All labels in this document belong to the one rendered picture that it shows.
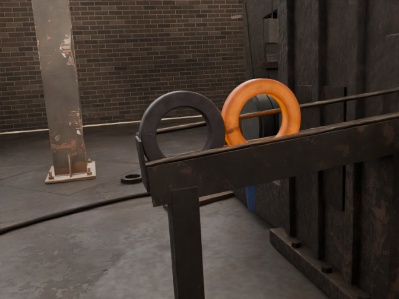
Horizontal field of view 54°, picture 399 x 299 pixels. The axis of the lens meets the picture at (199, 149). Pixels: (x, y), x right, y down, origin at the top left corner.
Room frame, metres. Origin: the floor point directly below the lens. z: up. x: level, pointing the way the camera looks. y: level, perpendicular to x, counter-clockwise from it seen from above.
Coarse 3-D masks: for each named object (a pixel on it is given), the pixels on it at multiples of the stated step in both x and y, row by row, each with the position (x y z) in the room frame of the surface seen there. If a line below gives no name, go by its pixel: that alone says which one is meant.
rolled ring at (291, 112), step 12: (240, 84) 0.88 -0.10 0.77; (252, 84) 0.86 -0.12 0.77; (264, 84) 0.86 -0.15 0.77; (276, 84) 0.87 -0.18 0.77; (228, 96) 0.87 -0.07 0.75; (240, 96) 0.85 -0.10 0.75; (252, 96) 0.86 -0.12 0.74; (276, 96) 0.87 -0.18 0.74; (288, 96) 0.88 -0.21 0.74; (228, 108) 0.84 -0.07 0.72; (240, 108) 0.85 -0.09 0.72; (288, 108) 0.88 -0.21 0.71; (228, 120) 0.84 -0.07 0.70; (288, 120) 0.88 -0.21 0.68; (228, 132) 0.84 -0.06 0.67; (288, 132) 0.88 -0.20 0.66; (228, 144) 0.87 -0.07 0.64
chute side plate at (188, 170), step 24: (288, 144) 0.84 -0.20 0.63; (312, 144) 0.86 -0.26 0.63; (336, 144) 0.88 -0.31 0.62; (360, 144) 0.89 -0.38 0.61; (384, 144) 0.91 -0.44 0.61; (168, 168) 0.77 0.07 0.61; (192, 168) 0.79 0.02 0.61; (216, 168) 0.80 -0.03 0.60; (240, 168) 0.82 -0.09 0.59; (264, 168) 0.83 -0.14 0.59; (288, 168) 0.84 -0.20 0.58; (312, 168) 0.86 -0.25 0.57; (168, 192) 0.77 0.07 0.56; (216, 192) 0.80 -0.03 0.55
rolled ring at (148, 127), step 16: (160, 96) 0.83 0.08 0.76; (176, 96) 0.81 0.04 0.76; (192, 96) 0.82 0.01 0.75; (160, 112) 0.80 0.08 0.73; (208, 112) 0.83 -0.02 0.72; (144, 128) 0.79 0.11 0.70; (208, 128) 0.85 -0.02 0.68; (224, 128) 0.84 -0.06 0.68; (144, 144) 0.79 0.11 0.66; (208, 144) 0.83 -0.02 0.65
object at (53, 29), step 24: (48, 0) 3.14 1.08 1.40; (48, 24) 3.13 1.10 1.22; (48, 48) 3.13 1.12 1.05; (72, 48) 3.46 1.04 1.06; (48, 72) 3.12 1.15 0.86; (72, 72) 3.16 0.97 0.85; (48, 96) 3.12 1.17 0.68; (72, 96) 3.16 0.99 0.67; (48, 120) 3.11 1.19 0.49; (72, 120) 3.15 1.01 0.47; (72, 144) 3.15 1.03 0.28; (72, 168) 3.14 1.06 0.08
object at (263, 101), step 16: (256, 96) 2.18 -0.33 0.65; (240, 112) 2.37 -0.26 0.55; (256, 128) 2.14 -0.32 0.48; (272, 128) 2.10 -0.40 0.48; (240, 192) 2.29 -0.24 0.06; (256, 192) 2.05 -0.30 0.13; (272, 192) 1.86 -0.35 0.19; (256, 208) 2.06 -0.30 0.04; (272, 208) 1.87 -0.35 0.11; (272, 224) 1.87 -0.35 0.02
